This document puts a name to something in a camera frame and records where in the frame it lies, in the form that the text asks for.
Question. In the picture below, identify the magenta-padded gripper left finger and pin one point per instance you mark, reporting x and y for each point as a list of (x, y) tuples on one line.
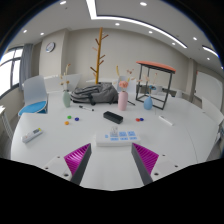
[(77, 159)]

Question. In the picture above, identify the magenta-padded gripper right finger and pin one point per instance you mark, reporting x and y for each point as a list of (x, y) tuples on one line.
[(146, 159)]

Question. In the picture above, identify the orange round magnet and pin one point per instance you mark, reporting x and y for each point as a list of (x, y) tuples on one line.
[(66, 123)]

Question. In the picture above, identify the blue round magnet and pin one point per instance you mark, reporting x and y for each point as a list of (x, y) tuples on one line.
[(77, 118), (141, 119)]

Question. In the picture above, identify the red round magnet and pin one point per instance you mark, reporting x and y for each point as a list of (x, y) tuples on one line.
[(137, 119)]

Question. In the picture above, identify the green round magnet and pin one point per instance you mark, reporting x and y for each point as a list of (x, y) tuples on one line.
[(69, 117)]

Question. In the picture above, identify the plain white remote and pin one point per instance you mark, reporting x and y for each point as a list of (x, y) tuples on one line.
[(165, 120)]

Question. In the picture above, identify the white remote with buttons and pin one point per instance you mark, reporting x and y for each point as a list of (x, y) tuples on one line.
[(32, 135)]

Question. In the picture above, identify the black and white marker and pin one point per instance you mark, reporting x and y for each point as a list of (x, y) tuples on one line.
[(86, 108)]

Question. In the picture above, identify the black rectangular case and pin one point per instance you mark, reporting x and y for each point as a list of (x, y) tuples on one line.
[(113, 117)]

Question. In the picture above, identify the blue vase with dried stems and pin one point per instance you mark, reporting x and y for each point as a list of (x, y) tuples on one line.
[(148, 103)]

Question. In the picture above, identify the black pen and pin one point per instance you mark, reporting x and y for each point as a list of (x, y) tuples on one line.
[(131, 102)]

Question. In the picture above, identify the green vase with dried stems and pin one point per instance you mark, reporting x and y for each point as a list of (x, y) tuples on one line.
[(67, 99)]

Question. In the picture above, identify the pink vase with flowers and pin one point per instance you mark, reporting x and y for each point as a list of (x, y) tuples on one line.
[(122, 101)]

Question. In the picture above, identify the grey backpack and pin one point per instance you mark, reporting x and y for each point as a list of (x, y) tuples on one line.
[(96, 93)]

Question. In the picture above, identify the white plastic chair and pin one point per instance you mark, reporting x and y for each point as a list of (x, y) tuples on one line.
[(131, 87), (74, 81)]

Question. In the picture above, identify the white chair with blue cushion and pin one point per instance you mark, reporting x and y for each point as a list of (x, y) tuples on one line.
[(33, 96)]

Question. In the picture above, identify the black-framed orange-topped side table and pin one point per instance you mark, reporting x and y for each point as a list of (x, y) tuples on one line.
[(156, 66)]

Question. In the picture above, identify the wooden tree coat rack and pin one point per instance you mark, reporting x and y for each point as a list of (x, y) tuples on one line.
[(98, 56)]

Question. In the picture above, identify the grey curtain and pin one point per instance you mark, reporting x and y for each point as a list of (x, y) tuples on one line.
[(26, 63)]

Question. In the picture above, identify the window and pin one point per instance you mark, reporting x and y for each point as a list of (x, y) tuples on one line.
[(6, 73)]

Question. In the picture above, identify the ceiling lights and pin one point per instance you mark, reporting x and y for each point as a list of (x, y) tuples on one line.
[(133, 22)]

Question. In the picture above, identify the white wall board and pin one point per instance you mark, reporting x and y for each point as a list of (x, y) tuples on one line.
[(208, 88)]

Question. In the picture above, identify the round wall clock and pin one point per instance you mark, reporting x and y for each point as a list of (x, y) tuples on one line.
[(50, 47)]

